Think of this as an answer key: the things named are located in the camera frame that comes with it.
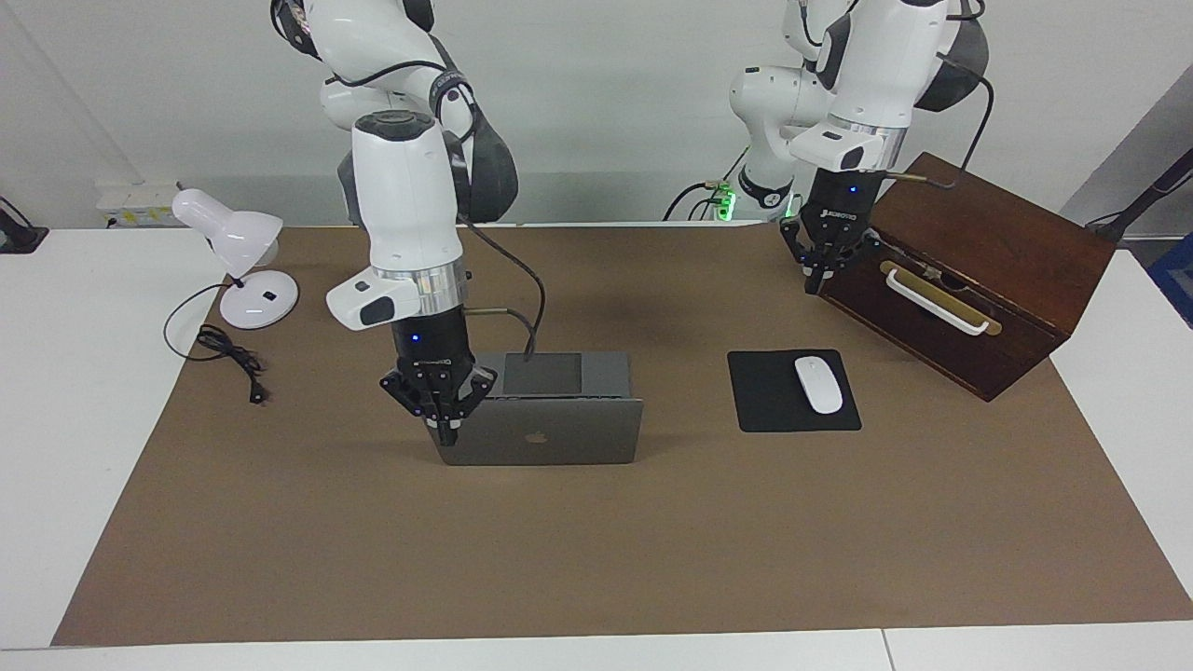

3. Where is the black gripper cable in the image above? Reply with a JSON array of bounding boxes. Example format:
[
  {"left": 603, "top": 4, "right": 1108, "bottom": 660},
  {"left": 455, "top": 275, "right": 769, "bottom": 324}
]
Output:
[
  {"left": 885, "top": 51, "right": 994, "bottom": 190},
  {"left": 326, "top": 61, "right": 546, "bottom": 363}
]

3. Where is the black lamp power cable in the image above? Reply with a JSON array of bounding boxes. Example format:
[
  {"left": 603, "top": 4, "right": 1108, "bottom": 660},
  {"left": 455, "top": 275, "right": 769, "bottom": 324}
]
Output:
[{"left": 163, "top": 282, "right": 271, "bottom": 406}]

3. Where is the white computer mouse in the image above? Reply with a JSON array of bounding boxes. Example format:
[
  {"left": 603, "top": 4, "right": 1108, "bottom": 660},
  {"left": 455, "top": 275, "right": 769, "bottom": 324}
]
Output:
[{"left": 794, "top": 356, "right": 844, "bottom": 416}]

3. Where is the black table clamp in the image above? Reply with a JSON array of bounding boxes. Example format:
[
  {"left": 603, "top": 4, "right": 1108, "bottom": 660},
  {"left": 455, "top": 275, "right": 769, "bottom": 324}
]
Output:
[{"left": 0, "top": 198, "right": 49, "bottom": 254}]

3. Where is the white desk lamp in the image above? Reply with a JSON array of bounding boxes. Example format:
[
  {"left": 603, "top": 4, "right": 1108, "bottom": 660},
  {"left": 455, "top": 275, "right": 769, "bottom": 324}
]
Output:
[{"left": 171, "top": 188, "right": 300, "bottom": 330}]

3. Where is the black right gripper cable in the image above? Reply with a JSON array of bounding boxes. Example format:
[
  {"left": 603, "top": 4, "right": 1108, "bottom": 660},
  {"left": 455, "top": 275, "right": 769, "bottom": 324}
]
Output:
[{"left": 326, "top": 61, "right": 546, "bottom": 363}]

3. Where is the white power strip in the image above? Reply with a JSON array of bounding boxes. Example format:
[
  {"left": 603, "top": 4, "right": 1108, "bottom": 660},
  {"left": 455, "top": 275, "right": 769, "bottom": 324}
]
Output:
[{"left": 96, "top": 182, "right": 183, "bottom": 229}]

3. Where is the black mouse pad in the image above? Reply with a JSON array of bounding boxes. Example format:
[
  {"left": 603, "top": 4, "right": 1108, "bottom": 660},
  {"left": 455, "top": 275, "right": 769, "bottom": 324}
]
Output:
[{"left": 727, "top": 349, "right": 863, "bottom": 434}]

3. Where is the brass handle plate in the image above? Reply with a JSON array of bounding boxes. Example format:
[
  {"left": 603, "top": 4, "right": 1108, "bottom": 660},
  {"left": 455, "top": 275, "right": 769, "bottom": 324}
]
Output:
[{"left": 879, "top": 260, "right": 1004, "bottom": 337}]

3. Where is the black arm base cable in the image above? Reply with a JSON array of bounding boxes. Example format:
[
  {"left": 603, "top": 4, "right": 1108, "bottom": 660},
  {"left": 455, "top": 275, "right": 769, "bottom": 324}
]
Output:
[{"left": 664, "top": 144, "right": 751, "bottom": 223}]

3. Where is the brown table mat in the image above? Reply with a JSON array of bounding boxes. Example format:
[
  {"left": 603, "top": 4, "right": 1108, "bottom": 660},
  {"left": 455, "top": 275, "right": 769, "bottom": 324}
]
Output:
[{"left": 51, "top": 224, "right": 1193, "bottom": 647}]

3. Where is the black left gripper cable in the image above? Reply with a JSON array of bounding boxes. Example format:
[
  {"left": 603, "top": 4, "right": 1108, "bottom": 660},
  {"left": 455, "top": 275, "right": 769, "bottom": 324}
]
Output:
[{"left": 885, "top": 51, "right": 994, "bottom": 190}]

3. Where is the grey laptop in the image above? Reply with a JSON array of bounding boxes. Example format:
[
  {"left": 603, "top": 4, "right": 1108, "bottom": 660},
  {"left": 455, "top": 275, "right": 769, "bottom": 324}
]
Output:
[{"left": 431, "top": 351, "right": 646, "bottom": 467}]

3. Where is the black stand pole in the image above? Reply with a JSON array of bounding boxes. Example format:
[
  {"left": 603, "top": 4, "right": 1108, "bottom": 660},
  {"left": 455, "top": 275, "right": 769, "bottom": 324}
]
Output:
[{"left": 1086, "top": 149, "right": 1193, "bottom": 245}]

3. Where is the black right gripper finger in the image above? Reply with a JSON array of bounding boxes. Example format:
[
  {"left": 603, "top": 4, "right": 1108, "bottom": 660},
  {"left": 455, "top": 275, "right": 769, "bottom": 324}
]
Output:
[
  {"left": 380, "top": 371, "right": 446, "bottom": 444},
  {"left": 446, "top": 368, "right": 497, "bottom": 445}
]

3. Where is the blue crate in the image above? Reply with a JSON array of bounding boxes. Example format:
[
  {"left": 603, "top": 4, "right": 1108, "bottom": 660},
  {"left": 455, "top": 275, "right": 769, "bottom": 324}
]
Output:
[{"left": 1146, "top": 233, "right": 1193, "bottom": 329}]

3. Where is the white box handle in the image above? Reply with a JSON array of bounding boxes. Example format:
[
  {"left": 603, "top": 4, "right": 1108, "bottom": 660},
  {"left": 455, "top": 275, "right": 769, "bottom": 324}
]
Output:
[{"left": 884, "top": 268, "right": 991, "bottom": 336}]

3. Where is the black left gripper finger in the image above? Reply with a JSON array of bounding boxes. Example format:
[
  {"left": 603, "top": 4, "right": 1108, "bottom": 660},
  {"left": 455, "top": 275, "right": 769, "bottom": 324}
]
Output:
[
  {"left": 781, "top": 224, "right": 826, "bottom": 294},
  {"left": 826, "top": 231, "right": 883, "bottom": 273}
]

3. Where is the dark wooden box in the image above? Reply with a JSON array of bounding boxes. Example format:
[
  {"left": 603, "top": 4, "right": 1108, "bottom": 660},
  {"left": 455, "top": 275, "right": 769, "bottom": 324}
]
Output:
[{"left": 818, "top": 152, "right": 1118, "bottom": 403}]

